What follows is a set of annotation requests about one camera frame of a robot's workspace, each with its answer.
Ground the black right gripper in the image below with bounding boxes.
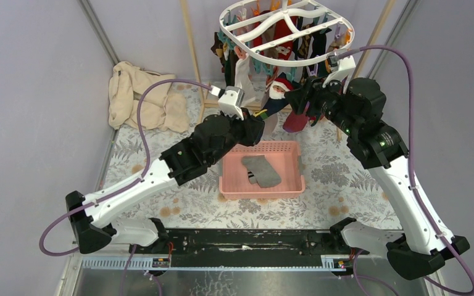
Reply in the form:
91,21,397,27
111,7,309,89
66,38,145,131
283,71,358,136

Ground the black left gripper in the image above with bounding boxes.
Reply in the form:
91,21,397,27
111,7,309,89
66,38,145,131
207,107,264,166

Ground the navy santa sock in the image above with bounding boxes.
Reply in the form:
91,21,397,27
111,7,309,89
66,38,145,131
260,74,294,120

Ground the grey sock with stripes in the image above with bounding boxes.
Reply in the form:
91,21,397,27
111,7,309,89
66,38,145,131
241,155,281,188

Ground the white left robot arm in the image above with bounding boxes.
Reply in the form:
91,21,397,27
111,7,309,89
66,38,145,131
65,113,265,254

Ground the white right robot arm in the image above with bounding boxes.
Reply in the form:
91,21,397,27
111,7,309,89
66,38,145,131
285,78,470,280

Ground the wooden hanger stand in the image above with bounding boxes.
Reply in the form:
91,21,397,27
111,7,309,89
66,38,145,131
180,0,397,143

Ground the white round clip hanger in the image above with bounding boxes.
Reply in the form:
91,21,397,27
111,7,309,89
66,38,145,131
218,1,356,67

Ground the beige long sock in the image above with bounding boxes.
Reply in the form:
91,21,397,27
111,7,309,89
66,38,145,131
264,113,278,137

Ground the magenta sock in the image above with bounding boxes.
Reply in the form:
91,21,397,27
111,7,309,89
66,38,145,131
283,112,312,133

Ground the pink plastic basket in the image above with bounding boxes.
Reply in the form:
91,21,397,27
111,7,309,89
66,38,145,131
219,141,306,199

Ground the white sock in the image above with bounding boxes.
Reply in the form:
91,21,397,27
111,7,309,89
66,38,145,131
235,53,257,107

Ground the red sock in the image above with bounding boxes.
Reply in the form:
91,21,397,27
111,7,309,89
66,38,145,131
250,9,299,66

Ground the cream crumpled cloth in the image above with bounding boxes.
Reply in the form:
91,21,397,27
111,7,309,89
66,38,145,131
108,61,190,133

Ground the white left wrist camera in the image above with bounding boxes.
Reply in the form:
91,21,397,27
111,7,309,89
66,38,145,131
218,86,244,120

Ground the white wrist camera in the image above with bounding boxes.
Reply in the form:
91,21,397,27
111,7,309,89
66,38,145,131
323,55,356,88
218,86,244,120

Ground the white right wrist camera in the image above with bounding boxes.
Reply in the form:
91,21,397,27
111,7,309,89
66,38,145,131
323,55,356,88

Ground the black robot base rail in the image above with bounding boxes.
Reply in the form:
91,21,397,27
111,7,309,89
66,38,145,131
129,228,353,274

